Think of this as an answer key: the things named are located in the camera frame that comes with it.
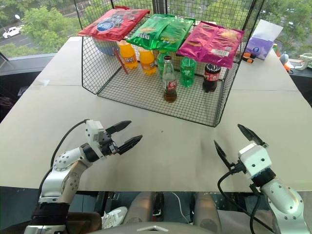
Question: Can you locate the dark cola plastic bottle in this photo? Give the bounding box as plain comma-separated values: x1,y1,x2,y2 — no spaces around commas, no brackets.
201,62,222,94

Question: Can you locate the white parked car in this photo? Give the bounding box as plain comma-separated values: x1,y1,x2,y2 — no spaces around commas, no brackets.
2,26,23,39

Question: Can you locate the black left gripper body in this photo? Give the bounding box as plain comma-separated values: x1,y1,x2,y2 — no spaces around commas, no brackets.
98,130,122,157

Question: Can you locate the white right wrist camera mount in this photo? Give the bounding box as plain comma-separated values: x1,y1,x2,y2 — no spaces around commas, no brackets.
238,142,273,180

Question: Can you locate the white sneaker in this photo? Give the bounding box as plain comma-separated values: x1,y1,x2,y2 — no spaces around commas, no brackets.
101,206,129,230

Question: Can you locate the green soda plastic bottle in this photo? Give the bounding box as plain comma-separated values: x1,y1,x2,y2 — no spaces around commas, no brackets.
179,56,197,89
156,50,171,80

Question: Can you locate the red chip bag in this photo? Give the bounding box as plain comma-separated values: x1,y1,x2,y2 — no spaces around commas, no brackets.
78,6,151,42

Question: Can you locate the glass bottle with red label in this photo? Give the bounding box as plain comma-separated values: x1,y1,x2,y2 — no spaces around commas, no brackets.
162,55,178,104

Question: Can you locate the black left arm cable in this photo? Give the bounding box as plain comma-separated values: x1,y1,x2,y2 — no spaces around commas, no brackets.
39,119,87,195

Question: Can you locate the green chip bag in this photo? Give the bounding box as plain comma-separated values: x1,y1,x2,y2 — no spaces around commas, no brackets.
126,14,197,53

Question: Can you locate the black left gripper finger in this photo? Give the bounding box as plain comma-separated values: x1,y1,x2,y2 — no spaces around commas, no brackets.
105,120,132,136
117,135,143,156

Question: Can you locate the white thin cable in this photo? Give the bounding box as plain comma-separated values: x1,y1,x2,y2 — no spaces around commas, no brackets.
171,192,191,224

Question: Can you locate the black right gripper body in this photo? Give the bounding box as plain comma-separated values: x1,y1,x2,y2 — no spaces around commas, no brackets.
227,160,245,175

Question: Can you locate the purple box with white lid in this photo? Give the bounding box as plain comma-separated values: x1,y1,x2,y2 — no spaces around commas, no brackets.
244,19,285,61

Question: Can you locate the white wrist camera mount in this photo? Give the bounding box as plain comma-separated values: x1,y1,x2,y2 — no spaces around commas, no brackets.
238,142,273,180
85,119,108,159

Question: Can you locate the white plastic gun tool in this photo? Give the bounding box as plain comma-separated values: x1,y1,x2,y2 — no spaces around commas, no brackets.
293,54,312,71

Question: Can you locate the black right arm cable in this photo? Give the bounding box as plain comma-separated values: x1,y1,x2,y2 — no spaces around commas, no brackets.
217,164,275,232

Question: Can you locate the black wire mesh rack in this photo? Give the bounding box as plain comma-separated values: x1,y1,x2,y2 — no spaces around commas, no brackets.
73,0,266,128

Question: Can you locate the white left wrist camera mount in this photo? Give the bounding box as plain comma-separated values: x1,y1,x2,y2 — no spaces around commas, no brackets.
85,119,108,159

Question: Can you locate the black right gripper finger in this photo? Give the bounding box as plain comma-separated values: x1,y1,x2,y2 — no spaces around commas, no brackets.
214,139,232,172
237,123,269,148

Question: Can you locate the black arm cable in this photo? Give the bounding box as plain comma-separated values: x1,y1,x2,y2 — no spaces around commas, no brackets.
39,119,87,195
217,164,275,232

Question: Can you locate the magenta chip bag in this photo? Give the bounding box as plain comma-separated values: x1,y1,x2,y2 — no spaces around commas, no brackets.
175,21,245,69

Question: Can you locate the orange soda plastic bottle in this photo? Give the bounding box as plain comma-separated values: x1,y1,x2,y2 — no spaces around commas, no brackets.
138,47,157,77
117,40,137,70

